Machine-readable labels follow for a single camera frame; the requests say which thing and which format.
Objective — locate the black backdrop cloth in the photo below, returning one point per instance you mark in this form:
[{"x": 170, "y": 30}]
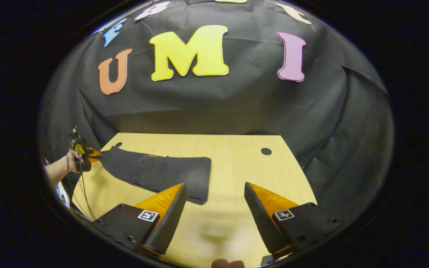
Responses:
[{"x": 237, "y": 108}]

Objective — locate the dark grey jeans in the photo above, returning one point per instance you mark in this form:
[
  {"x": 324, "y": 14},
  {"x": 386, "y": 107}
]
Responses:
[{"x": 162, "y": 171}]

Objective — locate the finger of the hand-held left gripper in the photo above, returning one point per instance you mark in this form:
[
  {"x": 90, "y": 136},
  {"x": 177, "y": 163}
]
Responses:
[{"x": 93, "y": 153}]

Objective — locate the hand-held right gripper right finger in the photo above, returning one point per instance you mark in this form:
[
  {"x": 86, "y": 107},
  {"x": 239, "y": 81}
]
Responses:
[{"x": 263, "y": 223}]

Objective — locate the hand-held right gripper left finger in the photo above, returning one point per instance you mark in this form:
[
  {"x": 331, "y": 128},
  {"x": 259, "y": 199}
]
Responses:
[{"x": 169, "y": 223}]

